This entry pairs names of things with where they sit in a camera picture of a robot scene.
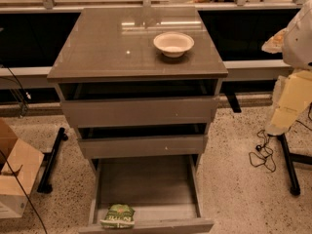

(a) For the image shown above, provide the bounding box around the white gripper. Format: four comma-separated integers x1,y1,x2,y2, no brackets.
265,70,312,136

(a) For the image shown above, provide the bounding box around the green jalapeno chip bag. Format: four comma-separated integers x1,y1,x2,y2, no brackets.
100,204,135,229

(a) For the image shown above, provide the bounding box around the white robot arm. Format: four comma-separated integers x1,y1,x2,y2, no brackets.
262,0,312,136

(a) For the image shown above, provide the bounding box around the grey top drawer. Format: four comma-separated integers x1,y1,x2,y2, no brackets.
58,80,221,129

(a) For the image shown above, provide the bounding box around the grey drawer cabinet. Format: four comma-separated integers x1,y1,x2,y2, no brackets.
47,6,229,234

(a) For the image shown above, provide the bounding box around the grey open bottom drawer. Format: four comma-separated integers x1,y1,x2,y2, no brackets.
78,154,215,234

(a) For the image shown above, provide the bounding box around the grey middle drawer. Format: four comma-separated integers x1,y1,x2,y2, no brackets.
78,123,208,159

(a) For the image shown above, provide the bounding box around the black right stand leg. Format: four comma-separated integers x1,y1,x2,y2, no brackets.
277,135,312,196

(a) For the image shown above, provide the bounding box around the black stand leg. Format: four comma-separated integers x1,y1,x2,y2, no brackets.
277,135,312,196
37,128,68,194

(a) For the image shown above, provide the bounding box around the white paper bowl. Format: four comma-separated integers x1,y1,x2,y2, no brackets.
153,32,194,58

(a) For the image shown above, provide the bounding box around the black left stand leg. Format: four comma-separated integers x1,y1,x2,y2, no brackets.
37,128,68,194

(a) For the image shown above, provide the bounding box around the grey railing bench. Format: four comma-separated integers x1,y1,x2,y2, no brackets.
0,0,308,89

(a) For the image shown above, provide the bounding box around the brown cardboard box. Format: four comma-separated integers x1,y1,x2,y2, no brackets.
0,119,44,218

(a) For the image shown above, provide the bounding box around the black cable at left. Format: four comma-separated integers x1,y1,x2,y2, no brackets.
0,61,49,234

